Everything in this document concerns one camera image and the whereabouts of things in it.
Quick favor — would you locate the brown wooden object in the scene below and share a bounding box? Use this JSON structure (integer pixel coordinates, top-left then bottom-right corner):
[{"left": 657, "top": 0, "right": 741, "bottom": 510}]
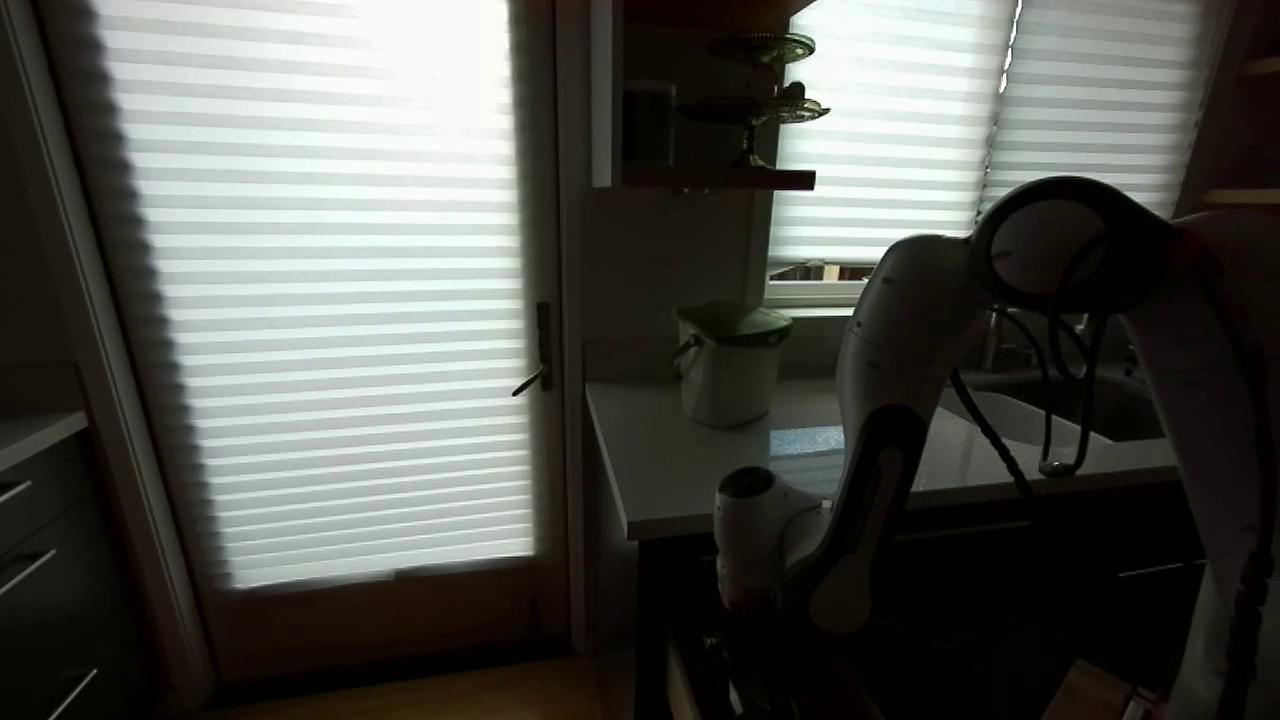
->
[{"left": 1035, "top": 655, "right": 1164, "bottom": 720}]

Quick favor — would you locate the dark blue drawer cabinet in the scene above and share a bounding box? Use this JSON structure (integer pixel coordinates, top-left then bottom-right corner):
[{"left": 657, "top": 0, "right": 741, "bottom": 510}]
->
[{"left": 0, "top": 410, "right": 151, "bottom": 720}]

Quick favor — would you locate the white bin with green lid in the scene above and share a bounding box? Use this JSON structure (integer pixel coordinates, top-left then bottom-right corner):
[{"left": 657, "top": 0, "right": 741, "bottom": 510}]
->
[{"left": 671, "top": 298, "right": 800, "bottom": 431}]

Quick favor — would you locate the dark footed dish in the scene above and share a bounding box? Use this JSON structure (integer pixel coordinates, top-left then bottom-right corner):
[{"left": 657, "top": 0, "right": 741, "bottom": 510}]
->
[{"left": 716, "top": 81, "right": 835, "bottom": 130}]

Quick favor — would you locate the door with pleated blind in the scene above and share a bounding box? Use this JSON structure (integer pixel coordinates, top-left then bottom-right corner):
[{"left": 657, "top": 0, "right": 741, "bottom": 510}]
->
[{"left": 33, "top": 0, "right": 575, "bottom": 685}]

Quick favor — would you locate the glass dish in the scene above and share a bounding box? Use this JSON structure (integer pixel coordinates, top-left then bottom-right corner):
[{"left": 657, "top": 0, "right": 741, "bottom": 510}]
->
[{"left": 713, "top": 29, "right": 822, "bottom": 72}]

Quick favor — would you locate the white pleated window blind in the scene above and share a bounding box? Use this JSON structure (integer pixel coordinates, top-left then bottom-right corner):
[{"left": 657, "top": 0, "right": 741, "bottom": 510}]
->
[
  {"left": 771, "top": 0, "right": 1009, "bottom": 272},
  {"left": 1009, "top": 0, "right": 1213, "bottom": 224}
]

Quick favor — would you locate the white kitchen sink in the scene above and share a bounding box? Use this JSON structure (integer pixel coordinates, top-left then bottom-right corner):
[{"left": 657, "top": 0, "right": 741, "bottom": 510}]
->
[{"left": 956, "top": 365, "right": 1177, "bottom": 450}]

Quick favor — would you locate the kitchen island with white counter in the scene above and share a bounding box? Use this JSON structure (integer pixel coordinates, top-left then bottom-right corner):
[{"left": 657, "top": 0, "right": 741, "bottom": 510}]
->
[{"left": 580, "top": 375, "right": 1205, "bottom": 720}]

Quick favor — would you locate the wooden shelf unit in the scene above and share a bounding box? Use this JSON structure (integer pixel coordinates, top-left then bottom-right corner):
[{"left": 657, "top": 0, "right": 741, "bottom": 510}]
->
[{"left": 1177, "top": 0, "right": 1280, "bottom": 217}]

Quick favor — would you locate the dark door lever handle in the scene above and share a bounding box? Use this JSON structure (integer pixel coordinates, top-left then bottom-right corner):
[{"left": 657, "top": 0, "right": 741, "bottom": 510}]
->
[{"left": 507, "top": 298, "right": 557, "bottom": 400}]

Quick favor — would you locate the white window frame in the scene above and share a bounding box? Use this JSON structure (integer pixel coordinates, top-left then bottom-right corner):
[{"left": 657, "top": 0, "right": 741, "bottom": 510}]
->
[{"left": 760, "top": 255, "right": 885, "bottom": 310}]

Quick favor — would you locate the wooden wall shelf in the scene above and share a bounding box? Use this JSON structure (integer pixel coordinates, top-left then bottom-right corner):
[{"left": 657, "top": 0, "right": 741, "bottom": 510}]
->
[{"left": 589, "top": 0, "right": 822, "bottom": 195}]

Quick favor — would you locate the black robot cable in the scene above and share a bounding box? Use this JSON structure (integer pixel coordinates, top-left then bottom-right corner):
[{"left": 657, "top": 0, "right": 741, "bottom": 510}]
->
[{"left": 945, "top": 294, "right": 1136, "bottom": 505}]

